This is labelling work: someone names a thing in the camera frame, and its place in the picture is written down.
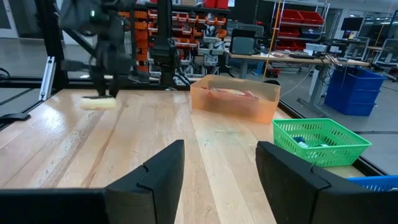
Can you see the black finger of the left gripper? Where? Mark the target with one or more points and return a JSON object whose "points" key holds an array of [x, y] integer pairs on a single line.
{"points": [[101, 87], [113, 87]]}

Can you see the chocolate frosted toy donut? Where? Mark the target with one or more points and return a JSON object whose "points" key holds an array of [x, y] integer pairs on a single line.
{"points": [[98, 104]]}

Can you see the blue plastic storage tote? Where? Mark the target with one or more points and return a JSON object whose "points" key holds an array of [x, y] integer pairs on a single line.
{"points": [[354, 93]]}

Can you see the small blue and silver bottle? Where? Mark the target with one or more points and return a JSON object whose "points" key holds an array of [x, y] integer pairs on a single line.
{"points": [[300, 141], [322, 145]]}

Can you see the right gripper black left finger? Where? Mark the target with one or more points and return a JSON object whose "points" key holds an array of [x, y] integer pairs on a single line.
{"points": [[155, 193]]}

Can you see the metal shelf with red totes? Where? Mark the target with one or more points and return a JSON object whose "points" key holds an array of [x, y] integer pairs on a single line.
{"points": [[298, 18]]}

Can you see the red popcorn packet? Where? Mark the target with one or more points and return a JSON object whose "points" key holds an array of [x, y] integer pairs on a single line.
{"points": [[230, 92]]}

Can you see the silver aluminium profile piece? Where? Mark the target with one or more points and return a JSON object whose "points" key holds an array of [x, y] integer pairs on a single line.
{"points": [[47, 77]]}

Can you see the wooden workbench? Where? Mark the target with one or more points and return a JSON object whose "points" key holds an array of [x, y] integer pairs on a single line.
{"points": [[280, 57]]}

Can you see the grey equipment box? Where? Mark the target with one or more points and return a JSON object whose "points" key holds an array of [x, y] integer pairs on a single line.
{"points": [[242, 43]]}

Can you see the black table edge clip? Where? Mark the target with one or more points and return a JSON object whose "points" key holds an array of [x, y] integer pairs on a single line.
{"points": [[14, 117]]}

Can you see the green plastic basket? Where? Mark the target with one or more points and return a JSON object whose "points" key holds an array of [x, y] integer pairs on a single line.
{"points": [[342, 157]]}

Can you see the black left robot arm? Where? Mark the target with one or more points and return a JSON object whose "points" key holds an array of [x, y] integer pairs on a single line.
{"points": [[164, 53]]}

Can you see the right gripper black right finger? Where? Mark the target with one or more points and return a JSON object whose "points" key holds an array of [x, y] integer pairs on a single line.
{"points": [[295, 193]]}

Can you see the blue plastic basket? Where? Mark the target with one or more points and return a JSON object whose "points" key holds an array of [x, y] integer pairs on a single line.
{"points": [[373, 183]]}

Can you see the shelf rack with orange bins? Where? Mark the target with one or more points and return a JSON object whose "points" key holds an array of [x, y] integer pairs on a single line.
{"points": [[192, 25]]}

